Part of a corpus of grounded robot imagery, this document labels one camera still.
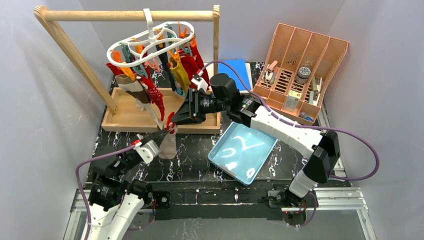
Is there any beige sock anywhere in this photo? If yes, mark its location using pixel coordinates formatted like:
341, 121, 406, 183
158, 111, 178, 160

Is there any white sock hanger with clips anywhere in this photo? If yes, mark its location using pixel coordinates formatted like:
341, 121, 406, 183
106, 8, 194, 81

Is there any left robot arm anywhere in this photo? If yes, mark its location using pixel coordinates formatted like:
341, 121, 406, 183
75, 128, 170, 240

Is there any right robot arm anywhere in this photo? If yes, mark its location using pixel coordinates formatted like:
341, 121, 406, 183
170, 73, 341, 207

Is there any red santa hanging sock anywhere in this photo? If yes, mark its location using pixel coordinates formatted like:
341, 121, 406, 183
139, 76, 165, 121

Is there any wooden clothes rack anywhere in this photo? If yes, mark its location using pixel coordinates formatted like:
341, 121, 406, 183
34, 4, 221, 134

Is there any white board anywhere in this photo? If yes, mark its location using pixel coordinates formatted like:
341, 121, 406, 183
202, 62, 254, 95

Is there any brown striped hanging sock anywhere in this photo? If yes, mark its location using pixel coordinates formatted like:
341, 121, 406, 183
115, 74, 163, 130

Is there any navy hanging sock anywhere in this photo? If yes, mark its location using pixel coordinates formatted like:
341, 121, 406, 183
158, 52, 177, 92

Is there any blue folder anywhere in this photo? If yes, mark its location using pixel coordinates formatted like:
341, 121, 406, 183
216, 59, 253, 93

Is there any light blue plastic basket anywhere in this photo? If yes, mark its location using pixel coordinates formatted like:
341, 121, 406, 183
208, 122, 278, 186

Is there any long red hanging sock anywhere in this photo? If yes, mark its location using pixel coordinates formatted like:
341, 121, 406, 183
106, 62, 125, 76

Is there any stapler in organizer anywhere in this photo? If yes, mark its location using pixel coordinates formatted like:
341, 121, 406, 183
262, 60, 278, 84

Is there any white small box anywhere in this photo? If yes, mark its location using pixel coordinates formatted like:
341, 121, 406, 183
283, 90, 302, 112

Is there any pink desk file organizer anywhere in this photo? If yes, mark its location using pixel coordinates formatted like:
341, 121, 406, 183
252, 23, 349, 126

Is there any grey round tin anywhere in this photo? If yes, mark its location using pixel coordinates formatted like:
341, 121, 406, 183
294, 66, 312, 84

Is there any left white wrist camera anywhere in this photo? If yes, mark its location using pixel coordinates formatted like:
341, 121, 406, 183
132, 140, 160, 165

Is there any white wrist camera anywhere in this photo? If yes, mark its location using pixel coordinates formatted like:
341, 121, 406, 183
132, 140, 160, 165
191, 69, 209, 93

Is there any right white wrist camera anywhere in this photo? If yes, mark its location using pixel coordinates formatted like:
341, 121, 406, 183
191, 69, 209, 93

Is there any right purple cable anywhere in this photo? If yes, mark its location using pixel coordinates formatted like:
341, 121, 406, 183
200, 60, 381, 182

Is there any purple cable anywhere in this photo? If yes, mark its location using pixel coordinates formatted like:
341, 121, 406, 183
75, 144, 137, 240
200, 60, 381, 182

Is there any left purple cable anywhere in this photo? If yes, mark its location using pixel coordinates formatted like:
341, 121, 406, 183
75, 144, 137, 240

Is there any metal base rail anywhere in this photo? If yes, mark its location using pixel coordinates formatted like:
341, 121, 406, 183
62, 185, 369, 240

